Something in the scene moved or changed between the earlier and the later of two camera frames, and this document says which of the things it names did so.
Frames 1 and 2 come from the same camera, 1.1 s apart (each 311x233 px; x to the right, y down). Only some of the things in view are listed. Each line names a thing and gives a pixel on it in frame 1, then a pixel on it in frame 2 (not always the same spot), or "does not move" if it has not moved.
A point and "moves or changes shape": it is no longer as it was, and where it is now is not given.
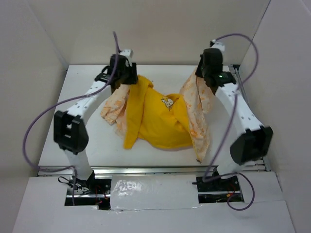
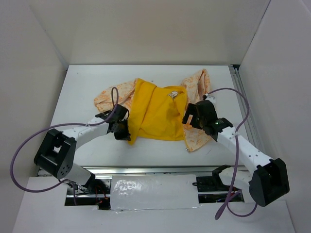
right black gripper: x=198 y=73 to x=191 y=109
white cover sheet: x=153 y=191 does not move
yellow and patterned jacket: x=168 y=121 moves or changes shape
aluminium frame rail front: x=127 y=170 does not move
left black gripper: x=133 y=78 to x=126 y=136
